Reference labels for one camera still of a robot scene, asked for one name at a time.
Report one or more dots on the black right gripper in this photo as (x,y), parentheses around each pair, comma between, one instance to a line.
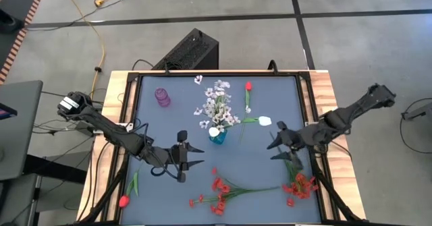
(295,140)

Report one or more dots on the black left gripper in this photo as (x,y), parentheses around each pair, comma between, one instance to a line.
(168,156)

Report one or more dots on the white artificial tulip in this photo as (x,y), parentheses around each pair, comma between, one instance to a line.
(265,120)
(214,132)

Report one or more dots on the red poppy bunch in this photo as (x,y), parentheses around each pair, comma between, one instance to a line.
(217,185)
(302,185)

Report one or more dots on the red flower head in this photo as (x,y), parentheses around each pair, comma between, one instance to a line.
(291,202)

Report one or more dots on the red artificial tulip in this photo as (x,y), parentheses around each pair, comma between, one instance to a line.
(248,86)
(124,201)

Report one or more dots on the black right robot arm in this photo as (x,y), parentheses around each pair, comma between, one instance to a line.
(337,123)

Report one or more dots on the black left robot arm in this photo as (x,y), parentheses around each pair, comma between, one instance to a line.
(114,133)

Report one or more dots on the blue glass vase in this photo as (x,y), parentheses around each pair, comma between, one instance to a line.
(220,139)

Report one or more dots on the purple ribbed glass vase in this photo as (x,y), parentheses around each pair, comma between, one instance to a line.
(163,98)

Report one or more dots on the grey-blue table mat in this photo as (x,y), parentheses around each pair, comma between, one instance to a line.
(168,125)

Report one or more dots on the loose white purple-centred blossom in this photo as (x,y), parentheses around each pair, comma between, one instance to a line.
(198,79)

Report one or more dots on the black computer tower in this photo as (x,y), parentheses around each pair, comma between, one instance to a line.
(192,50)

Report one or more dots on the black desk base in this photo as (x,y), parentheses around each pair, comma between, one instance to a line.
(54,170)

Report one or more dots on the grey stand base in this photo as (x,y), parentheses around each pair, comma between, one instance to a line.
(420,113)

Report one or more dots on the grey office furniture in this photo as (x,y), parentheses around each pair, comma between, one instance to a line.
(17,199)

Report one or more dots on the small dark screen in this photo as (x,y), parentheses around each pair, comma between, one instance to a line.
(6,110)

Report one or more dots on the black round floor object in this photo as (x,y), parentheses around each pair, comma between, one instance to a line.
(8,22)

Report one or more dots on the silver mounting bracket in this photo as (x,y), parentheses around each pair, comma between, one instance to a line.
(130,127)
(309,124)

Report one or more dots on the black metal table frame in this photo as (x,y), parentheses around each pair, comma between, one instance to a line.
(219,73)

